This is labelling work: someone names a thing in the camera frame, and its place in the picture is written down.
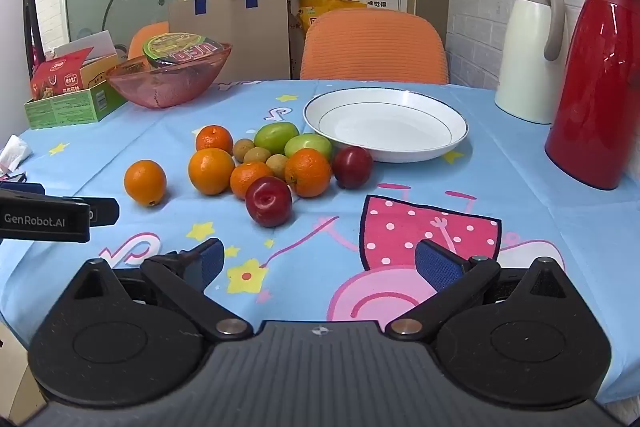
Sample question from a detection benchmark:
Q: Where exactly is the orange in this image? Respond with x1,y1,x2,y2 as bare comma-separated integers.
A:
195,125,234,155
230,161,274,200
284,148,333,198
188,148,236,196
124,160,168,207

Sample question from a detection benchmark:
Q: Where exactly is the orange chair back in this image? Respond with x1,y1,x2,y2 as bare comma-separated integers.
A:
300,9,450,86

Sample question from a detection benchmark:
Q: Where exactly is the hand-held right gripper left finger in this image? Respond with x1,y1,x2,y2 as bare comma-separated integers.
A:
75,237,254,341

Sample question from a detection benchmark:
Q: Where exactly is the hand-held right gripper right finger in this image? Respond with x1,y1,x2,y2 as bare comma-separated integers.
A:
385,239,569,341

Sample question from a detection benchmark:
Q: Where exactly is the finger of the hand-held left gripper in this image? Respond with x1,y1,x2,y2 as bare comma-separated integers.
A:
89,198,121,228
0,180,46,196

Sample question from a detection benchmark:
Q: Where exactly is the white plate with dark rim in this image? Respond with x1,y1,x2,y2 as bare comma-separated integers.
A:
303,88,469,164

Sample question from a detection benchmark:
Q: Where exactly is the green jujube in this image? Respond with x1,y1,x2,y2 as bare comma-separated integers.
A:
254,122,300,156
284,133,333,160

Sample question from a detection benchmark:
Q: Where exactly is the white envelope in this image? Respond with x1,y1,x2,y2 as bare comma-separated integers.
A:
52,30,119,60

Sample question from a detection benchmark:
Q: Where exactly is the cardboard box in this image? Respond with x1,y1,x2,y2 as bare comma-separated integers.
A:
168,0,292,84

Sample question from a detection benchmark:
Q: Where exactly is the green carton box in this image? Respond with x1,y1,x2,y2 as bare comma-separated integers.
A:
23,79,130,130

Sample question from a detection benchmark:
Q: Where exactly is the white thermos jug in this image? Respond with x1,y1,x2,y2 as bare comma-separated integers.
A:
495,0,569,125

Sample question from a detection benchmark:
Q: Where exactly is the blue printed tablecloth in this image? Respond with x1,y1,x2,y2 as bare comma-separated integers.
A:
0,79,640,406

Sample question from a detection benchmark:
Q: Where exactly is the orange chair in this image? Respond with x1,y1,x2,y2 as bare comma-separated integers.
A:
300,9,450,86
127,21,171,60

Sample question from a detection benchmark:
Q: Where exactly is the dark red plum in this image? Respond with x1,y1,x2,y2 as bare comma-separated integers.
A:
245,176,293,228
333,146,374,190

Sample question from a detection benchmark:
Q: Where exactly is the yellow plastic bag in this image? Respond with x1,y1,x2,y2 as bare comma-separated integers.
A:
298,0,369,34

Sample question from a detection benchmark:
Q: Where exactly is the red thermos jug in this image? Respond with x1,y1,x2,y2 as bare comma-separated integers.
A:
545,0,640,191

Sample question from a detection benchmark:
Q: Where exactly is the red snack packet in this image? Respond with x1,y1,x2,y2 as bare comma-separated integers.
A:
30,47,96,101

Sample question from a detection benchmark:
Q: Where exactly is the white tissue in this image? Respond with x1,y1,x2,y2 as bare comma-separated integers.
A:
0,134,34,174

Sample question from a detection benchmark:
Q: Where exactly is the red instant noodle bowl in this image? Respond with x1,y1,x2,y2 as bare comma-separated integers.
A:
105,42,234,110

